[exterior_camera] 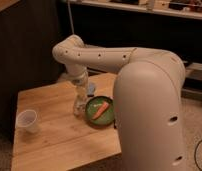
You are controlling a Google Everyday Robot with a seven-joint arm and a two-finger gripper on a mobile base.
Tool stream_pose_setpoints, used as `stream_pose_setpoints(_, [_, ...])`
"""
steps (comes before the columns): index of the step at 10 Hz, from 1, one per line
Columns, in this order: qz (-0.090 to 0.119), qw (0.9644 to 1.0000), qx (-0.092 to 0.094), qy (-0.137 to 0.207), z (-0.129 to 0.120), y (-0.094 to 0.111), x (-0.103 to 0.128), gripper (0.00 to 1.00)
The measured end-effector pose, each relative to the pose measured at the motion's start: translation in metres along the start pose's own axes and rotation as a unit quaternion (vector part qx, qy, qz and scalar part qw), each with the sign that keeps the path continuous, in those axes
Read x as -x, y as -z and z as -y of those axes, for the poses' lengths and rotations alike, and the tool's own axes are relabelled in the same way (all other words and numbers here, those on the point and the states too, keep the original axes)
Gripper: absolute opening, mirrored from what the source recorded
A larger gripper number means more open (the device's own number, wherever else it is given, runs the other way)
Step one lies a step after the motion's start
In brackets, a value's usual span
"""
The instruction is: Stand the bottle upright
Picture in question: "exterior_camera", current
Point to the clear plastic bottle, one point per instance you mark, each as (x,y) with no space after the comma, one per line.
(81,86)

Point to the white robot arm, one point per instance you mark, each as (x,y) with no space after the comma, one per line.
(147,99)

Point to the blue cloth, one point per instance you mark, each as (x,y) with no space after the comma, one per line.
(91,89)

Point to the green plate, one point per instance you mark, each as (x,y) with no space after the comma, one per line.
(92,106)

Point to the orange carrot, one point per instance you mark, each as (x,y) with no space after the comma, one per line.
(100,110)

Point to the wooden table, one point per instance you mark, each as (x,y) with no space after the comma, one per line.
(63,141)

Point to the clear plastic cup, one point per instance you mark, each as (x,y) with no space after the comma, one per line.
(28,121)

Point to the white shelf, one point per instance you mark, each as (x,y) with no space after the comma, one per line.
(149,8)

